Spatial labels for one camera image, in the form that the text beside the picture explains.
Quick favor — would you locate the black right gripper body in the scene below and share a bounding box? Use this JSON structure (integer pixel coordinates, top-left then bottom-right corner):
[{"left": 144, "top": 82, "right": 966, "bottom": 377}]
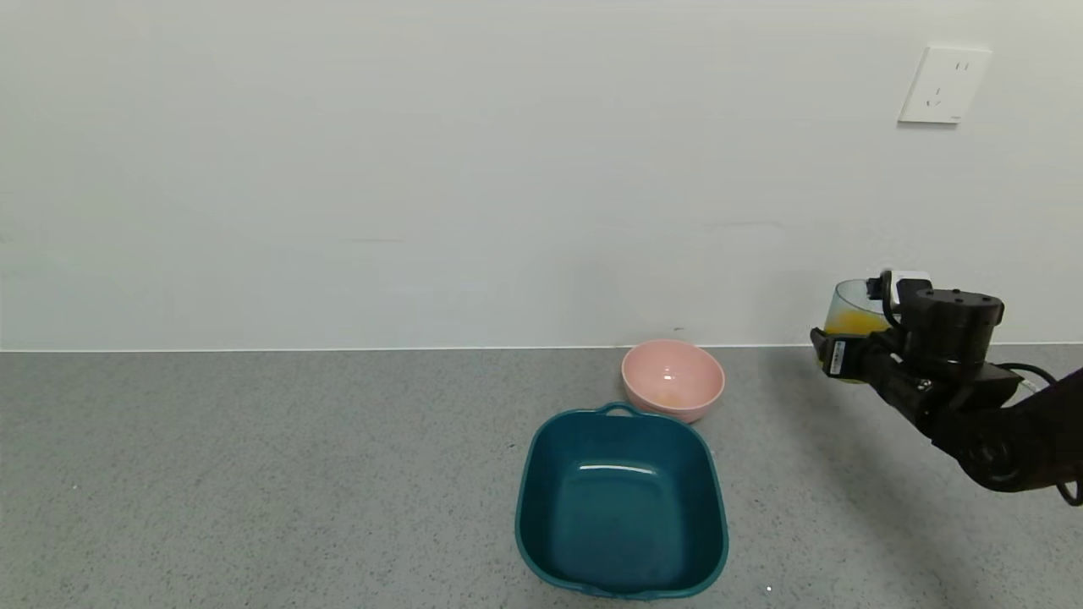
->
[{"left": 822, "top": 330, "right": 912, "bottom": 385}]

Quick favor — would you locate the orange juice liquid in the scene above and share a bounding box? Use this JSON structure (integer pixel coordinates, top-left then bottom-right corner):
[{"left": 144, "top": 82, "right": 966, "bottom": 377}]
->
[{"left": 822, "top": 311, "right": 889, "bottom": 383}]

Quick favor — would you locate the clear ribbed plastic cup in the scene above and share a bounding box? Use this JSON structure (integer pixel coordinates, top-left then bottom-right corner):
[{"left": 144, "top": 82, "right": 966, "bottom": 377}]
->
[{"left": 822, "top": 278, "right": 894, "bottom": 383}]

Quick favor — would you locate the pink round bowl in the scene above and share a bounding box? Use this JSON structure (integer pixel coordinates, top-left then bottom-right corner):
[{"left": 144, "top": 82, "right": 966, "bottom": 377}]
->
[{"left": 621, "top": 339, "right": 726, "bottom": 425}]

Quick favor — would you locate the teal square plastic basin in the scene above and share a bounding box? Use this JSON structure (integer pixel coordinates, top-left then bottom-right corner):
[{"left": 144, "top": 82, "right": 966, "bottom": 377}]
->
[{"left": 514, "top": 403, "right": 729, "bottom": 600}]

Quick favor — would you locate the black camera cable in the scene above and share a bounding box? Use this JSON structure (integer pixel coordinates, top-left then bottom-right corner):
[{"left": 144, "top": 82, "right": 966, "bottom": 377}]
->
[{"left": 867, "top": 272, "right": 906, "bottom": 335}]

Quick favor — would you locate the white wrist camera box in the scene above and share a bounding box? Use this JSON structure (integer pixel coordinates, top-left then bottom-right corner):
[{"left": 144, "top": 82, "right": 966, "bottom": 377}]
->
[{"left": 880, "top": 270, "right": 933, "bottom": 305}]

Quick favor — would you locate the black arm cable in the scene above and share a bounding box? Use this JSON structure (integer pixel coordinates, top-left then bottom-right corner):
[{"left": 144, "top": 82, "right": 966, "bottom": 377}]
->
[{"left": 998, "top": 362, "right": 1083, "bottom": 507}]

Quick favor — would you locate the white wall power socket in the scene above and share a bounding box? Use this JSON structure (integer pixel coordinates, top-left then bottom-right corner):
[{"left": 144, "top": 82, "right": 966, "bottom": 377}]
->
[{"left": 897, "top": 46, "right": 992, "bottom": 126}]

